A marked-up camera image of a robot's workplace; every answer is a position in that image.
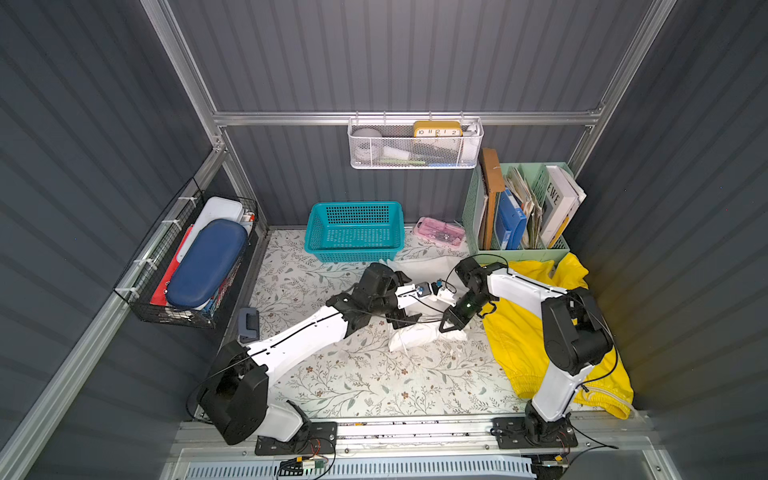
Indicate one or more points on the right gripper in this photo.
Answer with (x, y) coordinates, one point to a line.
(463, 310)

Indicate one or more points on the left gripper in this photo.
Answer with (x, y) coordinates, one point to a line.
(395, 306)

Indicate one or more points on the white shorts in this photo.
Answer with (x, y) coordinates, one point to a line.
(426, 330)

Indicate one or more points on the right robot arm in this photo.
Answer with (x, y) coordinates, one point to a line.
(575, 340)

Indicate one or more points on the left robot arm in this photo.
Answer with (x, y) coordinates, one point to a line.
(235, 393)

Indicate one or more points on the tape roll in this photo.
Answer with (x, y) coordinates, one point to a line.
(366, 145)

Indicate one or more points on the floral table mat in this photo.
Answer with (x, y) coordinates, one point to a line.
(360, 376)

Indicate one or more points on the yellow garment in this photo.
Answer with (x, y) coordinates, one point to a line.
(516, 340)

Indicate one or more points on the pink plastic box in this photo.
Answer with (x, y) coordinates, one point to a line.
(439, 232)

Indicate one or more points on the teal plastic basket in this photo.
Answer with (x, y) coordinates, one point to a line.
(366, 231)

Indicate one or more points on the blue folder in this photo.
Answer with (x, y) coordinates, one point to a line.
(510, 221)

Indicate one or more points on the green file organizer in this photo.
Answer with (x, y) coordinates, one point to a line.
(527, 183)

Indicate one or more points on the brown board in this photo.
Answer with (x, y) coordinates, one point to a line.
(494, 182)

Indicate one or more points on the grey hole punch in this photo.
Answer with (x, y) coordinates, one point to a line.
(248, 325)

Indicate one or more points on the white book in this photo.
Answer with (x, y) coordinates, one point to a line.
(562, 198)

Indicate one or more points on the yellow clock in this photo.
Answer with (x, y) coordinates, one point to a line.
(437, 128)

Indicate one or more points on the blue oval case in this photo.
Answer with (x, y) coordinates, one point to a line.
(207, 263)

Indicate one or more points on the white flat box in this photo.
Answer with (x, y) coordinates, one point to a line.
(215, 208)

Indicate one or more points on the red folder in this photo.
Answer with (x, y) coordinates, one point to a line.
(158, 297)

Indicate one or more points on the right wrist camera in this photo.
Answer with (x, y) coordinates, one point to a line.
(444, 291)

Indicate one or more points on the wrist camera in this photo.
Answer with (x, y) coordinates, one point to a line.
(444, 291)
(422, 290)

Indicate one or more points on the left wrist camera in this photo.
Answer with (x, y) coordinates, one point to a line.
(422, 290)

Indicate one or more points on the white wire wall basket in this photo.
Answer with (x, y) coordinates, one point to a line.
(402, 151)

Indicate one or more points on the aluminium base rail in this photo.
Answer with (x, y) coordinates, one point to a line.
(435, 447)

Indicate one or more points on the black wire side basket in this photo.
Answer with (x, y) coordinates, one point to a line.
(144, 273)

